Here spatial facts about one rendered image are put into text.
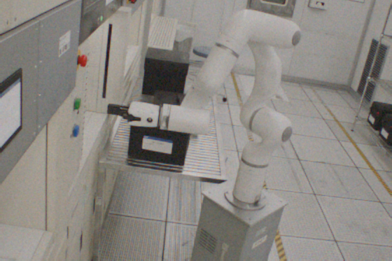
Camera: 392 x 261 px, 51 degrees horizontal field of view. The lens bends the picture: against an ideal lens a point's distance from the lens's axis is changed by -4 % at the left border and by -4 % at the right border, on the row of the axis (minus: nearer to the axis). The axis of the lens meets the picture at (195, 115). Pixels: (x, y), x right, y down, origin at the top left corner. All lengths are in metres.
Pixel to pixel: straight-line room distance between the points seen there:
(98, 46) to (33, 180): 0.95
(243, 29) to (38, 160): 0.75
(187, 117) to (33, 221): 0.59
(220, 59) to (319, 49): 5.22
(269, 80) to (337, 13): 4.97
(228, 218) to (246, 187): 0.15
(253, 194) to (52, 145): 0.91
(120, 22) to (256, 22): 0.83
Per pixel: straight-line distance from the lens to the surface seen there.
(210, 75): 1.37
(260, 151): 1.71
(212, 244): 1.94
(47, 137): 1.26
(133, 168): 1.98
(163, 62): 2.74
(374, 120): 4.98
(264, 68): 1.57
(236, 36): 1.39
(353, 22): 6.62
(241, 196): 1.83
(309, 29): 6.44
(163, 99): 2.51
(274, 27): 1.46
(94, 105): 2.20
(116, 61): 2.11
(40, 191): 1.36
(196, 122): 1.37
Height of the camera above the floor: 1.76
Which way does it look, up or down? 22 degrees down
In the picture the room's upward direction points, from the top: 10 degrees clockwise
